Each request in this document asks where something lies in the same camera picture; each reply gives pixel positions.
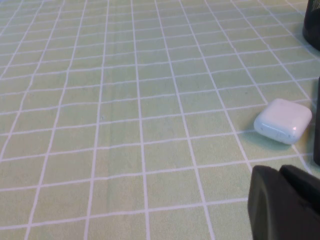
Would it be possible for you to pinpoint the black mesh wastebasket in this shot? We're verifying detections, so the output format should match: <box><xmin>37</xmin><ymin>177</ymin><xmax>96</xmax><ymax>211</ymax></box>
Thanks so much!
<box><xmin>301</xmin><ymin>0</ymin><xmax>320</xmax><ymax>52</ymax></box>

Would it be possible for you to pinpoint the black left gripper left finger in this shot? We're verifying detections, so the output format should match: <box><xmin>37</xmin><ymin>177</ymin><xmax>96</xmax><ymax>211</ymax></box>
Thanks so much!
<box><xmin>247</xmin><ymin>164</ymin><xmax>320</xmax><ymax>240</ymax></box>

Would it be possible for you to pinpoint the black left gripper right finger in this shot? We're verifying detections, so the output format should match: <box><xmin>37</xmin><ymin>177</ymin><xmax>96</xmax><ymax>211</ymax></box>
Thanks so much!
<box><xmin>278</xmin><ymin>164</ymin><xmax>320</xmax><ymax>213</ymax></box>

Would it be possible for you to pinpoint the white earbuds case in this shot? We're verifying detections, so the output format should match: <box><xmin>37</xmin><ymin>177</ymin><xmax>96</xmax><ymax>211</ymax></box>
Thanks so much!
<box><xmin>253</xmin><ymin>98</ymin><xmax>313</xmax><ymax>145</ymax></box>

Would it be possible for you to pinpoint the green checked tablecloth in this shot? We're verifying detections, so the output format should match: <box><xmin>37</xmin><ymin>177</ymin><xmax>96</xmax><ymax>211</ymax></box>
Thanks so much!
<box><xmin>0</xmin><ymin>0</ymin><xmax>320</xmax><ymax>240</ymax></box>

